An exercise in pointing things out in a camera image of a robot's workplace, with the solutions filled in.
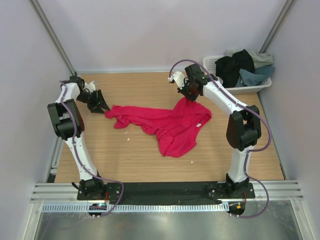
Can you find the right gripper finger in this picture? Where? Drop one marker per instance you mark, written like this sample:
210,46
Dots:
188,97
194,97

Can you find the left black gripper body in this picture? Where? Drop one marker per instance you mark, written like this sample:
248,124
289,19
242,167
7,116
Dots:
91,99

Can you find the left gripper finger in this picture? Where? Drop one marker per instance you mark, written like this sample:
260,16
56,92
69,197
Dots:
101,103
96,108

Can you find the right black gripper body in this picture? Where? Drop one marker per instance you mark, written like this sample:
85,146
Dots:
187,89

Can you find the pink red t shirt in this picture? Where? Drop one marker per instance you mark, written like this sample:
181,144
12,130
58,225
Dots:
176,129

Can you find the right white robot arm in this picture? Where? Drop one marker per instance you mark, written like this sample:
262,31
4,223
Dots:
243,128

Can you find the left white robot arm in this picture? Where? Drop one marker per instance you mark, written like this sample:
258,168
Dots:
69,125

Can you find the white plastic laundry basket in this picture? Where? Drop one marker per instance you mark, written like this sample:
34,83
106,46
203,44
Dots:
209,63

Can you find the black t shirt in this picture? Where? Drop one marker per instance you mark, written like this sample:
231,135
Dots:
228,67

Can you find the blue t shirt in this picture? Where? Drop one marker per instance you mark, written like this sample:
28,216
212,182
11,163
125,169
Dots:
249,79

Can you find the grey green t shirt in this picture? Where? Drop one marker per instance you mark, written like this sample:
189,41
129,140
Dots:
259,59

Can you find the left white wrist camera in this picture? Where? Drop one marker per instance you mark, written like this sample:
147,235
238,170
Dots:
90,87

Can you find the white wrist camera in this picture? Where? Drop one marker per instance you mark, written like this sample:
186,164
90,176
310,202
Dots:
90,87
177,78

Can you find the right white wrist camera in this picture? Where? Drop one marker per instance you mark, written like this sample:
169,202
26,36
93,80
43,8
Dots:
177,78

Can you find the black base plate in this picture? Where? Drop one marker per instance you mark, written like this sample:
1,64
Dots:
171,194

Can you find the aluminium rail frame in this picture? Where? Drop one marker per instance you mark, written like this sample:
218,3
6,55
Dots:
270,189

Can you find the white slotted cable duct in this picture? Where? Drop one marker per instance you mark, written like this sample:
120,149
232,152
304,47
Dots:
99,208

